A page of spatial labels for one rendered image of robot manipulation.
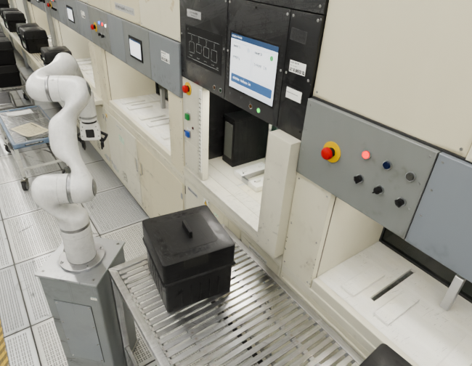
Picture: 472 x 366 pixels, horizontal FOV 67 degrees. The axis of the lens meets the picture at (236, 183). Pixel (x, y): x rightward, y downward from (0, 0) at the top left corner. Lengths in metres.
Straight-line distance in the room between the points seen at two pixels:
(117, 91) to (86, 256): 1.89
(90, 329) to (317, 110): 1.39
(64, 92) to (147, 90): 1.90
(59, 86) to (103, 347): 1.21
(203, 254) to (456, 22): 1.00
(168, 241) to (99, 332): 0.68
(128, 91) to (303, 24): 2.32
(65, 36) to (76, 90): 3.15
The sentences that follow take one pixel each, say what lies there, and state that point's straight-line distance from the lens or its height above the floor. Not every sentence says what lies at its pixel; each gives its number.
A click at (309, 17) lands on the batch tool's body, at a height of 1.79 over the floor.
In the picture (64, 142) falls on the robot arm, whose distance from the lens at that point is 1.52.
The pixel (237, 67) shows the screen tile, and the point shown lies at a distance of 1.51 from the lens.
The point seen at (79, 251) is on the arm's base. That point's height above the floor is 0.85.
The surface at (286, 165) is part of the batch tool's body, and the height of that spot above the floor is 1.31.
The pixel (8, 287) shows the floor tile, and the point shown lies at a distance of 2.90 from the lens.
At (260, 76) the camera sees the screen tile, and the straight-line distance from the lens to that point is 1.39.
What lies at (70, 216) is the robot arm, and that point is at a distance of 1.58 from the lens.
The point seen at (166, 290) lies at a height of 0.88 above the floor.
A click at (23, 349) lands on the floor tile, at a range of 2.52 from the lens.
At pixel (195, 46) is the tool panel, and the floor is 1.58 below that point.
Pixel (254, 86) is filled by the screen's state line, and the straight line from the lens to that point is 1.43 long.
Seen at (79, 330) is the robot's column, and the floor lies 0.42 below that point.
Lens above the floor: 1.93
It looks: 32 degrees down
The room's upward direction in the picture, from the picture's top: 4 degrees clockwise
